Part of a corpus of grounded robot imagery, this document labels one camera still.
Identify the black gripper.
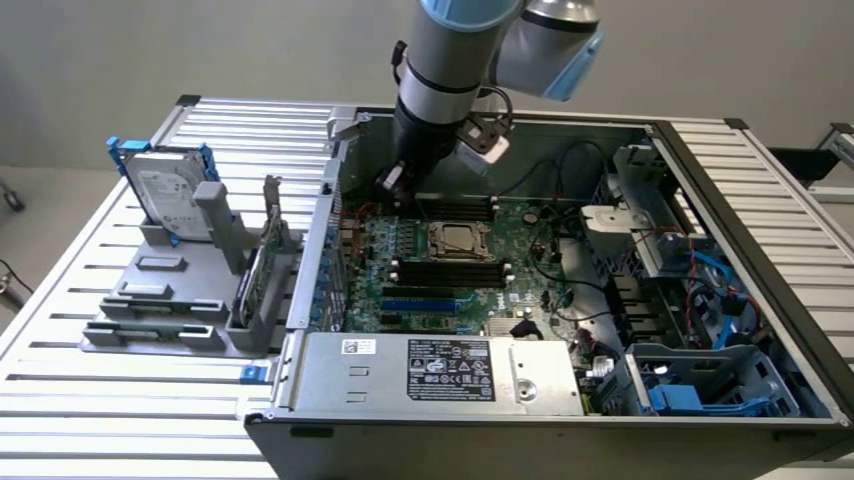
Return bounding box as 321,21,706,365
375,106,470,203

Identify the CPU socket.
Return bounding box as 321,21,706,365
426,219,499,264

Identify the black expansion slot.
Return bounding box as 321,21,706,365
381,285,457,302

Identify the blue expansion slot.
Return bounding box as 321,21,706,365
379,297,463,314

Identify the green graphics card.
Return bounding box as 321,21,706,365
232,174,294,322

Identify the green motherboard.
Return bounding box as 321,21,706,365
333,196,606,342

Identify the grey metal drive cage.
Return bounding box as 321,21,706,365
577,143,710,282

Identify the grey parts rack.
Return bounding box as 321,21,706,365
79,181,310,357

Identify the silver chipset heatsink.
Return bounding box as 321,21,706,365
486,319,543,340

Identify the silver hard disk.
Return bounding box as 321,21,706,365
123,152,203,236

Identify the silver power supply unit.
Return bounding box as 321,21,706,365
291,331,590,417

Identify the green RAM stick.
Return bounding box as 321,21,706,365
114,326,187,342

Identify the black open PC case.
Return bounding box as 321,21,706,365
243,103,854,480

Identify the black floor object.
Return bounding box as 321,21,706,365
0,180,28,212

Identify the blue disk carrier in bay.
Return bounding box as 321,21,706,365
645,383,764,417

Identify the grey metal disk bay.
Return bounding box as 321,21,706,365
623,341,804,417

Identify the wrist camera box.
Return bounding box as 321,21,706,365
455,113,515,177

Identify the black camera cable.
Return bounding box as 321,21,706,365
474,84,517,134

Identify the long black wire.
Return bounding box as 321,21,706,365
498,141,614,200

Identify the blue disk carrier frame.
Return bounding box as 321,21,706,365
104,138,223,247

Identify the blue data wire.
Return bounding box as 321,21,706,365
686,248,744,352

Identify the black bracket on frame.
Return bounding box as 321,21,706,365
765,146,840,190

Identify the black floor cable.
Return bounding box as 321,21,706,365
0,258,36,307

